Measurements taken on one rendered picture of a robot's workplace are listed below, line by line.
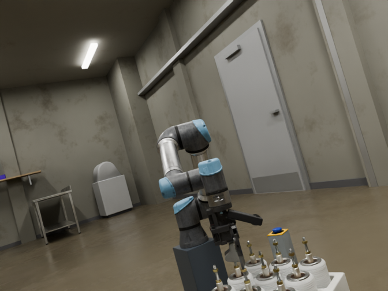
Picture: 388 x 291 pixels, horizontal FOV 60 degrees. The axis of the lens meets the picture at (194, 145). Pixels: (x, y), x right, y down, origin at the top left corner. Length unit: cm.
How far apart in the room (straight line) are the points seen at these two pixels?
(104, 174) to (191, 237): 641
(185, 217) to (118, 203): 637
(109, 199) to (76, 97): 275
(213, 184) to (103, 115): 797
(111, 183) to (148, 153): 111
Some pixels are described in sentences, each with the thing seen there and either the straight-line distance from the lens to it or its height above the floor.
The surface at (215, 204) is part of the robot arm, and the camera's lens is 108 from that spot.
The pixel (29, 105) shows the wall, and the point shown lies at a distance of 882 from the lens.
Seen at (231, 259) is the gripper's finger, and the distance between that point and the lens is 113.
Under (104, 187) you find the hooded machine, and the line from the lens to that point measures 796.
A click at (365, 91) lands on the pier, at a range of 352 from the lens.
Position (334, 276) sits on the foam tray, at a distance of 137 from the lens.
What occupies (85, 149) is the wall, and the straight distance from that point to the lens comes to 870.
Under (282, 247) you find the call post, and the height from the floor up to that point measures 26.
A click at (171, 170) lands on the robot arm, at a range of 123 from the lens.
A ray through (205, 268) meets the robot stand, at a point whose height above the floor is 19.
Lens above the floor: 70
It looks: 3 degrees up
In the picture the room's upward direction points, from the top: 16 degrees counter-clockwise
